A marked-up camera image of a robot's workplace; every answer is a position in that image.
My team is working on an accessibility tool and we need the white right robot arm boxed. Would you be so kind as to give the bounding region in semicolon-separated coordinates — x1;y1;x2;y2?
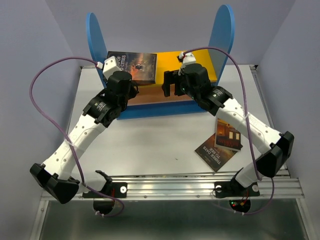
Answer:
161;63;295;198

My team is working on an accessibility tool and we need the Three Days to See book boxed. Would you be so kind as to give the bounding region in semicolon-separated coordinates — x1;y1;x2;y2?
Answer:
195;134;237;173

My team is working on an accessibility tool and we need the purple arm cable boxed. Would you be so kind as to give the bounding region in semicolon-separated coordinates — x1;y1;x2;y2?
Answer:
183;46;275;216
29;56;125;218

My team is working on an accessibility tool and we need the A Tale of Two Cities book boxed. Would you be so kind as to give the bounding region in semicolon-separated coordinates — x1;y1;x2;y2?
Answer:
107;51;157;86

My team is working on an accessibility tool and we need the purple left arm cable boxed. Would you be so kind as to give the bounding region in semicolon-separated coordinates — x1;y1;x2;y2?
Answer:
29;56;125;218

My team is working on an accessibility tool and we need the aluminium mounting rail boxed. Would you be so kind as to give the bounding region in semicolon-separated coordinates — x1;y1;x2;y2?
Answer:
42;173;305;202

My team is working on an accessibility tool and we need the blue and yellow bookshelf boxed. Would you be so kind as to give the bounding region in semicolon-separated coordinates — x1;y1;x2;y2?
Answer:
85;4;235;120

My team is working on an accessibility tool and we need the Edward Tulane book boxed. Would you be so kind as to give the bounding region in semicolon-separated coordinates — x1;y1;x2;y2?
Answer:
214;118;243;152

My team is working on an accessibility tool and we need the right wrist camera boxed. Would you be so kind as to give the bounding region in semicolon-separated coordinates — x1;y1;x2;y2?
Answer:
177;52;196;70

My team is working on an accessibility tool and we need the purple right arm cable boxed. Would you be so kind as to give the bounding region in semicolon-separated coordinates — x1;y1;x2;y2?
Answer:
183;46;275;216

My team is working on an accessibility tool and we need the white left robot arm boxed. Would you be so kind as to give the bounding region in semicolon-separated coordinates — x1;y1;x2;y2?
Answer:
29;71;139;204

